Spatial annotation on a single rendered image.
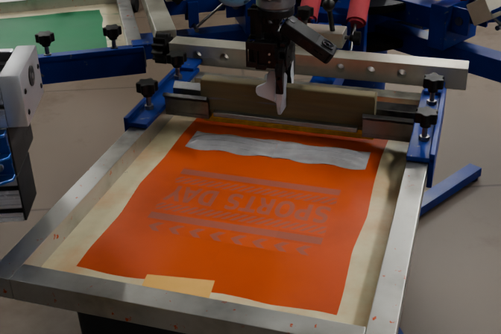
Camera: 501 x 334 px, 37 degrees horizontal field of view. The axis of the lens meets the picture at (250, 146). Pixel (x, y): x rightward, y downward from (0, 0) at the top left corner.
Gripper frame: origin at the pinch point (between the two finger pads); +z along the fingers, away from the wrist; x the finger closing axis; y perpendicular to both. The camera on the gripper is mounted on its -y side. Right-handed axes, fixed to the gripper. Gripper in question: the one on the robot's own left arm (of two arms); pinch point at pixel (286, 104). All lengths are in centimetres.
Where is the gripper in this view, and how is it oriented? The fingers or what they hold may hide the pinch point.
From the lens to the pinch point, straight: 149.2
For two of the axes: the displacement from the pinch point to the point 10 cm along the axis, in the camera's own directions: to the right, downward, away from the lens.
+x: -2.9, 4.6, -8.4
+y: -9.6, -1.2, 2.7
